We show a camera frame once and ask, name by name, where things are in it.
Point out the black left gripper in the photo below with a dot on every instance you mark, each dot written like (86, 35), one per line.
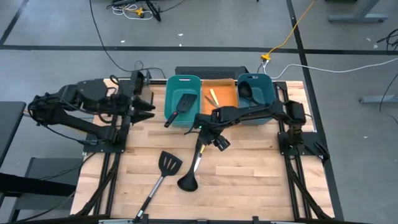
(126, 104)

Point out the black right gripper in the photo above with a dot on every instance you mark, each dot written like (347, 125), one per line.
(210, 132)

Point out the black ladle with white label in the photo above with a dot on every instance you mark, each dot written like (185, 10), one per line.
(245, 90)

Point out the black plastic ladle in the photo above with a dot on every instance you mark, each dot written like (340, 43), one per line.
(187, 183)

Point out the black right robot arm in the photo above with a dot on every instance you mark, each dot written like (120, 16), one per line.
(248, 113)

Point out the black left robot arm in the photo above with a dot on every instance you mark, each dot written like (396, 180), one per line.
(90, 90)

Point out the black box device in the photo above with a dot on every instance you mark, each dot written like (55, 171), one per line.
(140, 81)

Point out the green-teal plastic bin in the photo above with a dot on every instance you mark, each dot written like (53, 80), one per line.
(174, 90)

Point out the orange translucent plastic tray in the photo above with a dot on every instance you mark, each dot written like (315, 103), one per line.
(228, 93)

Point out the black perforated computer case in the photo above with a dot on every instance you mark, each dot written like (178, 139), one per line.
(211, 72)

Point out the blue-teal plastic bin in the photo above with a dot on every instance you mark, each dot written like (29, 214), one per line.
(264, 87)

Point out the black tripod leg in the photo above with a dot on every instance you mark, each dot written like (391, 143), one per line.
(154, 12)

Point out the black side table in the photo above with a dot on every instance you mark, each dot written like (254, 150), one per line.
(9, 124)

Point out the black beam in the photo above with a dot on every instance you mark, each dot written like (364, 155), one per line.
(31, 185)

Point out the grey desk leg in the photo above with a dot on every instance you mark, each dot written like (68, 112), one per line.
(357, 18)
(379, 99)

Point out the black aluminium rail frame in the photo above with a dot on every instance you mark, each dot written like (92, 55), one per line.
(110, 202)
(302, 186)

